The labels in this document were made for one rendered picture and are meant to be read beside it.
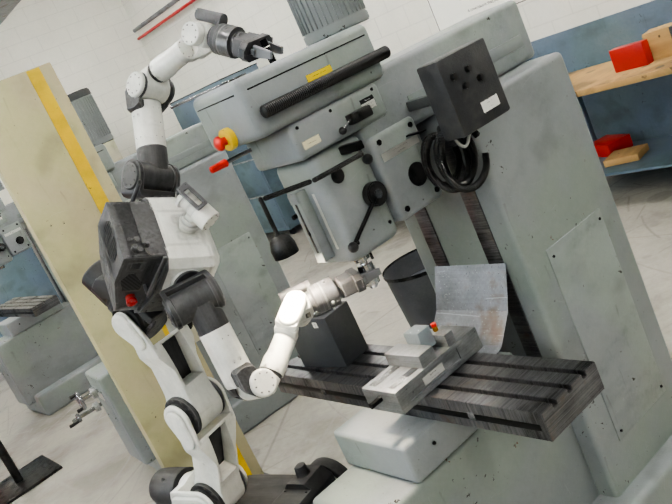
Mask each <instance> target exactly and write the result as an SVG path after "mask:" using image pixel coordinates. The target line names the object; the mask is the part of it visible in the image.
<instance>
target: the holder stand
mask: <svg viewBox="0 0 672 504"><path fill-rule="evenodd" d="M295 348H296V350H297V352H298V354H299V356H300V358H301V360H302V362H303V364H304V366H305V367H348V366H349V365H350V364H351V363H353V362H354V361H355V360H356V359H357V358H358V357H359V356H360V355H362V354H363V353H364V352H365V351H366V350H367V349H368V345H367V343H366V341H365V339H364V337H363V335H362V332H361V330H360V328H359V326H358V324H357V322H356V319H355V317H354V315H353V313H352V311H351V309H350V307H349V304H348V302H347V301H342V304H340V305H338V306H336V307H335V309H333V308H332V309H330V310H328V311H326V312H324V313H322V314H321V313H318V312H315V313H314V315H313V318H312V319H311V321H310V322H309V323H308V324H307V325H306V326H304V327H299V331H298V339H297V341H296V344H295Z"/></svg>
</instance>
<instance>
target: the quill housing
mask: <svg viewBox="0 0 672 504"><path fill-rule="evenodd" d="M358 140H359V139H358V138H357V137H356V136H354V135H349V136H347V137H346V138H344V139H342V140H340V141H338V142H337V143H335V144H333V145H331V146H329V147H327V148H326V149H324V150H322V151H320V152H318V153H317V154H315V155H313V156H311V157H309V158H308V159H306V160H304V161H300V162H296V163H292V164H288V165H285V166H281V167H278V169H277V173H278V176H279V178H280V181H281V183H282V185H283V187H284V188H287V187H290V186H293V185H295V184H298V183H301V182H303V181H306V180H308V179H310V180H312V178H314V177H316V176H318V175H319V174H321V173H323V172H325V171H326V170H328V169H330V168H332V167H334V166H335V165H337V164H339V163H341V162H343V161H345V160H347V159H348V158H350V157H352V156H354V155H356V154H357V153H358V151H357V152H353V153H349V154H345V155H341V154H340V151H339V149H338V147H340V146H342V145H343V144H347V143H351V142H354V141H358ZM373 181H377V180H376V178H375V176H374V173H373V171H372V169H371V167H370V164H368V165H367V164H364V163H363V161H362V157H361V158H359V159H357V160H355V161H353V162H352V163H350V164H348V165H346V166H344V167H343V168H341V169H339V170H337V171H335V172H333V173H331V174H330V175H328V176H326V177H325V178H323V179H321V180H319V181H317V182H316V183H313V182H312V184H310V185H308V186H304V187H302V188H299V189H296V190H294V191H291V192H289V193H287V196H288V195H290V194H291V193H293V192H295V191H297V190H301V189H305V191H306V193H307V195H308V197H309V200H310V202H311V204H312V206H313V208H314V210H315V213H316V215H317V217H318V219H319V221H320V224H321V226H322V228H323V230H324V232H325V234H326V237H327V239H328V241H329V243H330V245H331V247H332V250H333V252H334V254H335V256H334V257H333V258H331V259H330V260H328V261H327V262H323V263H331V262H346V261H357V260H359V259H361V258H363V257H364V256H366V255H367V254H369V253H370V252H371V251H373V250H374V249H376V248H377V247H379V246H380V245H382V244H383V243H385V242H386V241H388V240H389V239H391V238H392V237H393V236H394V235H395V234H396V232H397V227H396V224H395V222H394V219H393V217H392V215H391V213H390V210H389V208H388V206H387V203H386V201H385V203H384V204H383V205H381V206H377V207H373V209H372V212H371V214H370V216H369V218H368V221H367V223H366V225H365V227H364V230H363V232H362V234H361V237H360V239H359V241H358V243H357V244H358V245H359V249H358V251H357V252H355V253H351V252H350V251H349V250H348V245H349V243H351V242H353V241H354V239H355V237H356V235H357V232H358V230H359V228H360V226H361V223H362V221H363V219H364V217H365V214H366V212H367V210H368V208H369V206H368V205H367V204H366V203H365V201H364V199H363V196H362V191H363V188H364V186H365V185H366V184H367V183H368V182H373Z"/></svg>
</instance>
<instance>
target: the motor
mask: <svg viewBox="0 0 672 504"><path fill-rule="evenodd" d="M287 2H288V5H289V7H290V9H291V11H292V14H293V16H294V18H295V21H296V23H297V25H298V27H299V30H300V32H301V34H302V37H304V42H305V44H306V46H310V45H312V44H315V43H317V42H319V41H321V40H323V39H325V38H326V37H330V36H332V35H334V34H337V33H339V32H341V31H343V30H345V29H348V28H350V27H352V26H354V25H357V24H359V23H361V22H364V21H366V20H368V19H369V17H370V16H369V14H368V11H367V10H365V9H364V8H366V7H365V4H364V2H363V0H287Z"/></svg>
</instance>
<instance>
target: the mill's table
mask: <svg viewBox="0 0 672 504"><path fill-rule="evenodd" d="M367 345H368V349H367V350H366V351H365V352H364V353H363V354H362V355H360V356H359V357H358V358H357V359H356V360H355V361H354V362H353V363H351V364H350V365H349V366H348V367H305V366H304V364H303V362H302V360H301V358H300V356H299V354H298V355H297V356H298V358H293V359H291V360H290V361H289V364H288V367H287V370H286V372H285V375H284V377H283V378H282V379H281V381H280V382H279V385H278V386H279V388H280V390H281V392H284V393H290V394H295V395H300V396H306V397H311V398H317V399H322V400H328V401H333V402H339V403H344V404H349V405H355V406H360V407H366V408H370V407H369V404H368V402H367V400H366V397H365V395H364V393H363V391H362V388H363V387H364V386H365V385H366V384H368V383H369V382H370V381H371V380H373V379H374V378H375V377H376V376H378V375H379V374H380V373H381V372H383V371H384V370H385V369H386V368H388V367H389V366H390V365H389V364H388V362H387V359H386V357H385V355H384V354H385V353H386V352H387V351H389V350H390V349H391V348H392V347H394V346H386V345H373V344H367ZM603 389H604V385H603V383H602V380H601V378H600V375H599V372H598V370H597V367H596V365H595V362H594V361H582V360H568V359H555V358H542V357H529V356H516V355H503V354H490V353H477V352H476V353H475V354H474V355H473V356H472V357H470V358H469V359H468V360H467V361H466V362H465V363H463V364H462V365H461V366H460V367H459V368H458V369H457V370H455V371H454V372H453V373H452V374H451V375H450V376H448V377H447V378H446V379H445V380H444V381H443V382H442V383H440V384H439V385H438V386H437V387H436V388H435V389H433V390H432V391H431V392H430V393H429V394H428V395H427V396H425V397H424V398H423V399H422V400H421V401H420V402H418V403H417V404H416V405H415V406H414V407H413V408H412V409H410V410H409V411H408V412H407V413H406V414H404V415H409V416H415V417H420V418H426V419H431V420H437V421H442V422H448V423H453V424H458V425H464V426H469V427H475V428H480V429H486V430H491V431H497V432H502V433H507V434H513V435H518V436H524V437H529V438H535V439H540V440H546V441H551V442H553V441H554V440H555V439H556V438H557V437H558V436H559V435H560V434H561V433H562V432H563V431H564V430H565V429H566V428H567V427H568V426H569V425H570V424H571V423H572V422H573V420H574V419H575V418H576V417H577V416H578V415H579V414H580V413H581V412H582V411H583V410H584V409H585V408H586V407H587V406H588V405H589V404H590V403H591V402H592V401H593V400H594V399H595V398H596V397H597V396H598V395H599V394H600V393H601V392H602V390H603Z"/></svg>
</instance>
